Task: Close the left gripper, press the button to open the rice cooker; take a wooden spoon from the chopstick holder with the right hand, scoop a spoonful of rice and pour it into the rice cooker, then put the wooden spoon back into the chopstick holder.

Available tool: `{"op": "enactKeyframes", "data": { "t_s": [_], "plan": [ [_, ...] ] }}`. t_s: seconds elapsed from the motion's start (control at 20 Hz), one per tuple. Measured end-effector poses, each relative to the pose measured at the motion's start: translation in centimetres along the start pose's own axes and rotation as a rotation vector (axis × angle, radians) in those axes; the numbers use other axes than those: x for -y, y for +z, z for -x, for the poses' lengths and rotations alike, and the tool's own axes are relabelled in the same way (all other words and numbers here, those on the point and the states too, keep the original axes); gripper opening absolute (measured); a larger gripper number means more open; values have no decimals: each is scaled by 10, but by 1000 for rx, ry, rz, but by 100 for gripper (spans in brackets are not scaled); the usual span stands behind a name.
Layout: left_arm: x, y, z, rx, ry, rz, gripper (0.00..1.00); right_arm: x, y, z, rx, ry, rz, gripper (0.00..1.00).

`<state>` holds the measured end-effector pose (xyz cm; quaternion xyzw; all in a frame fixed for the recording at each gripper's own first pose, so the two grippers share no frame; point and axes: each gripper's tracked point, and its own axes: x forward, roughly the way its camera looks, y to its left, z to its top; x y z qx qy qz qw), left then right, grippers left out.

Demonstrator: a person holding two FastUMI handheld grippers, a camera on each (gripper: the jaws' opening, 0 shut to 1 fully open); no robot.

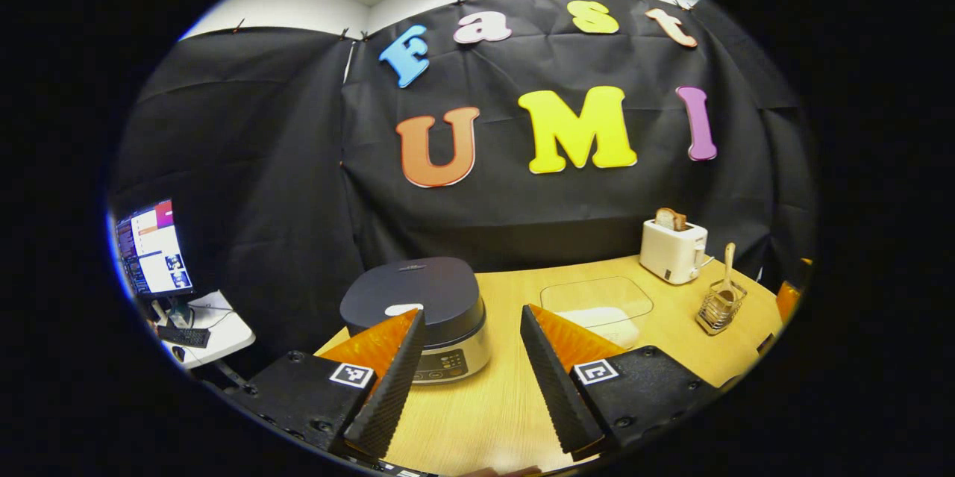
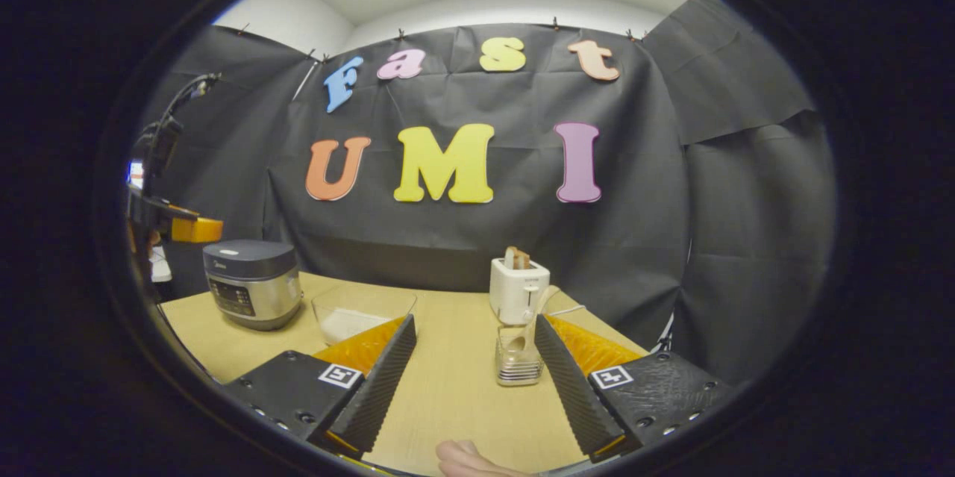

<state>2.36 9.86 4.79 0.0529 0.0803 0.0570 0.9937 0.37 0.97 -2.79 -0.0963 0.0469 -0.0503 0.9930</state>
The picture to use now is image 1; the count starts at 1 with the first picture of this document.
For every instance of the white side table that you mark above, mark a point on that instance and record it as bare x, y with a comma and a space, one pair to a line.
227, 331

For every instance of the wooden spoon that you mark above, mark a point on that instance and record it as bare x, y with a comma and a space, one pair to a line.
727, 275

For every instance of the computer monitor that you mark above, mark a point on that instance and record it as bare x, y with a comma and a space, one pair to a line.
157, 249

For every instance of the white bread slice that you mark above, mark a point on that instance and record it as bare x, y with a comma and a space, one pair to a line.
664, 219

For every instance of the dark grey rice cooker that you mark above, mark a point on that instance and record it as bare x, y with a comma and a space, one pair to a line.
433, 290

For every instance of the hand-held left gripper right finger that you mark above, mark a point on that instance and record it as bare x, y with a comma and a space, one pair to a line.
556, 380

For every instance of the clear rice container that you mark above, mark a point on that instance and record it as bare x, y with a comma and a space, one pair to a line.
597, 290

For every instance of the brown toasted bread slice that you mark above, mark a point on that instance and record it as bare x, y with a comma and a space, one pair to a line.
681, 222

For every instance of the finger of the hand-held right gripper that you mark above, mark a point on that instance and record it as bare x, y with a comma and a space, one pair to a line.
789, 298

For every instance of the white toaster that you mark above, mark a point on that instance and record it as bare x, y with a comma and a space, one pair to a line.
671, 253

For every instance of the black keyboard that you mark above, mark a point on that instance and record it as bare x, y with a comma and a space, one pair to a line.
183, 337

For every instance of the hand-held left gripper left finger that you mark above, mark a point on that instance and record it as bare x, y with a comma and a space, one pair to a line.
392, 387

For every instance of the black computer mouse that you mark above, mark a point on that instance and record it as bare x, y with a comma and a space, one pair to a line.
178, 353

